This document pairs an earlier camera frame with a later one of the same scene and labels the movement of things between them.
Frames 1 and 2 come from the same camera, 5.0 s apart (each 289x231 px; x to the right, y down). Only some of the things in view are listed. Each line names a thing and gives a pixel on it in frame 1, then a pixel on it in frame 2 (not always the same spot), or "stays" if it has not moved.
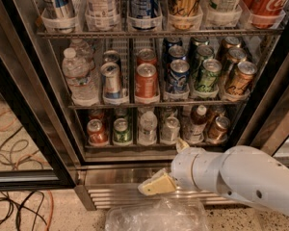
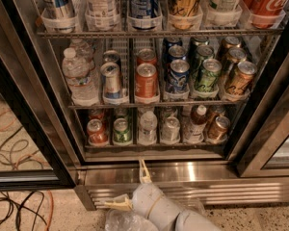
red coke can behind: x=96 y=115 stays
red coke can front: x=96 y=133 stays
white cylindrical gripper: x=182 y=167 -> x=145 y=196
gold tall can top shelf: x=185 y=7 stays
